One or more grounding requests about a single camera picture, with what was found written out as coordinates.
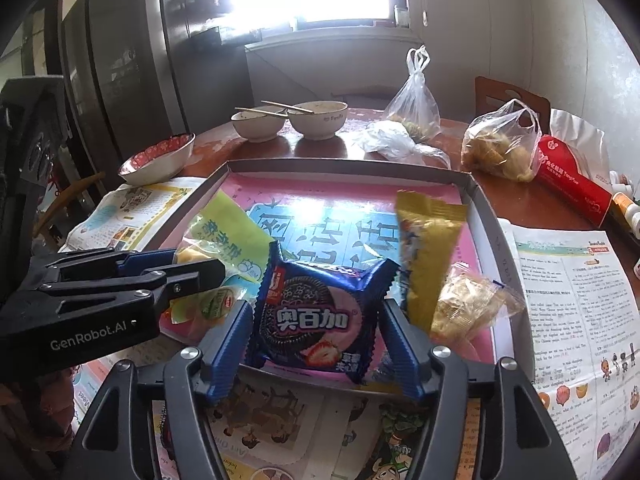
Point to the clear pastry packet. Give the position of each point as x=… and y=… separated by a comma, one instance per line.
x=465, y=305

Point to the brown wooden chair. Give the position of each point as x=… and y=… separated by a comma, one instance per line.
x=500, y=95

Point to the plastic bag of yellow food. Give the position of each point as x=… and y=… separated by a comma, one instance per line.
x=500, y=150

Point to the tall clear plastic bag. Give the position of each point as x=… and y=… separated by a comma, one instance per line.
x=412, y=100

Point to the person's left hand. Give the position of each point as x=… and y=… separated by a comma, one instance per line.
x=40, y=405

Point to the blue cookie packet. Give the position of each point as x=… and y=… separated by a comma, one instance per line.
x=315, y=320

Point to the chopstick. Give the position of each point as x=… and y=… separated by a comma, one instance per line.
x=280, y=105
x=260, y=110

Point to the crumpled white plastic bag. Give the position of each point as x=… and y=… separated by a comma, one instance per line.
x=390, y=142

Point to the red patterned bowl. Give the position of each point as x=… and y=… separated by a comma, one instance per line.
x=157, y=157

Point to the yellow snack packet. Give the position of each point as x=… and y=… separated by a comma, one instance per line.
x=430, y=260

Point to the white ceramic bowl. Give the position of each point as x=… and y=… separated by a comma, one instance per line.
x=317, y=120
x=257, y=127

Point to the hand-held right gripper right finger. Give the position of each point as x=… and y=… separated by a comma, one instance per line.
x=405, y=355

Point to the grey cardboard tray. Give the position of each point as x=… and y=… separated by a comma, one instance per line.
x=492, y=240

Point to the cartoon printed paper sheet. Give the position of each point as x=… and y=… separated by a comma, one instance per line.
x=280, y=425

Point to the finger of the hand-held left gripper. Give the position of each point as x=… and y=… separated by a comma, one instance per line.
x=190, y=280
x=145, y=261

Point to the grey refrigerator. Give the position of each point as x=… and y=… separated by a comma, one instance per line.
x=140, y=60

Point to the curved wooden chair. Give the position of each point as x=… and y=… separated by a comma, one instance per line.
x=65, y=205

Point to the pink and blue printed book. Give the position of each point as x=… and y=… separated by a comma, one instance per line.
x=320, y=220

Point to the colourful newspaper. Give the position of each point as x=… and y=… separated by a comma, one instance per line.
x=130, y=210

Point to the white text newspaper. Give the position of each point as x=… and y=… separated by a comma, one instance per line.
x=575, y=310

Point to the pale green snack packet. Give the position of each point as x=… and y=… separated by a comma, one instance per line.
x=202, y=307

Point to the small white bottle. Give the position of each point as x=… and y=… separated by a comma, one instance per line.
x=620, y=181

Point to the orange and white bottle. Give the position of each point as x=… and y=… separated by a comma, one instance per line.
x=627, y=212

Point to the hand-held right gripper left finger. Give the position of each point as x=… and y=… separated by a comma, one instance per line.
x=227, y=355

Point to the red tissue pack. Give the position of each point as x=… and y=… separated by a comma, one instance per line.
x=570, y=180

